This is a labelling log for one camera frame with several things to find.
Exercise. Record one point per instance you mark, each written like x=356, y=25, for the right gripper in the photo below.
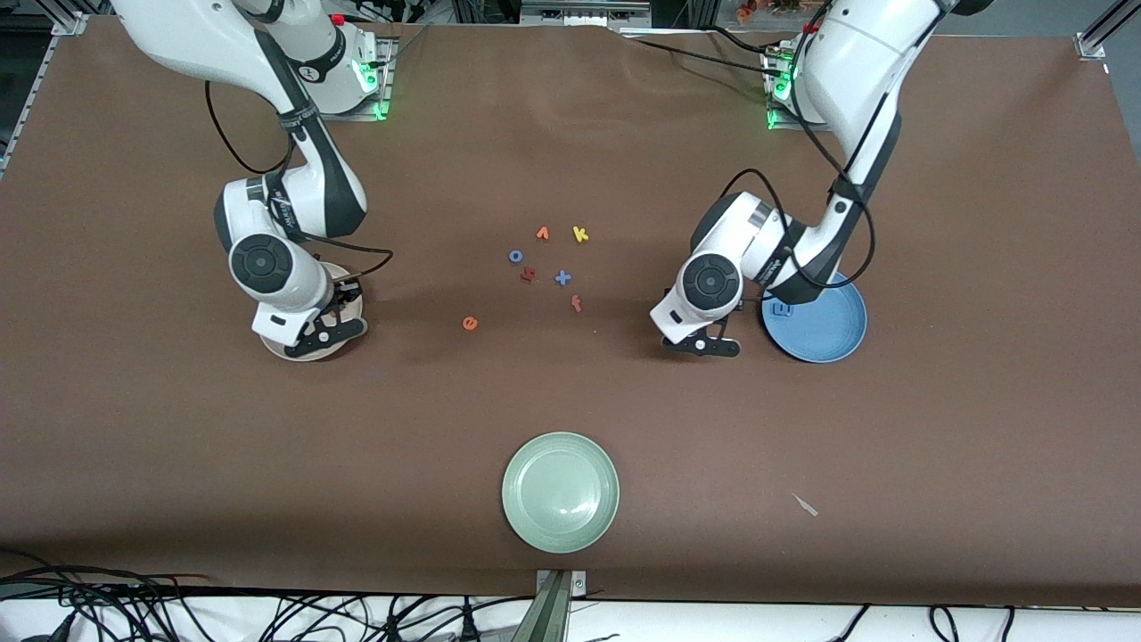
x=346, y=292

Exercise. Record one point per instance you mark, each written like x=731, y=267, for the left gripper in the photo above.
x=736, y=308

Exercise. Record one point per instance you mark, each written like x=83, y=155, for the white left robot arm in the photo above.
x=856, y=53

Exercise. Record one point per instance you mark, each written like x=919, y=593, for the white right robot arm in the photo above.
x=196, y=36

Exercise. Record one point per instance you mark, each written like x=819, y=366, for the beige brown plate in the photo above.
x=339, y=270

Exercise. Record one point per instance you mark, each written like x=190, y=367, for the brown table cover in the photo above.
x=570, y=392

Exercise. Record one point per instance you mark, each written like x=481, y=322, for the blue plate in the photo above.
x=829, y=330

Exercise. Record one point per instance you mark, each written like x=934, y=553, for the pale green plate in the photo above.
x=561, y=492

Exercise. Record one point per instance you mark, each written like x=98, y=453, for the white tape scrap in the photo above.
x=805, y=506

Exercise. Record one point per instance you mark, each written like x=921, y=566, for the small orange toy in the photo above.
x=747, y=9

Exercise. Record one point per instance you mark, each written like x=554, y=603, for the grey power strip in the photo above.
x=579, y=13

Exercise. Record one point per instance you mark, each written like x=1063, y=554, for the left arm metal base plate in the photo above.
x=777, y=121

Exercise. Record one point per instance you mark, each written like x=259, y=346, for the metal table edge bracket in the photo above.
x=557, y=615

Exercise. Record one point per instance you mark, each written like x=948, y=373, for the aluminium frame rail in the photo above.
x=71, y=22
x=1089, y=45

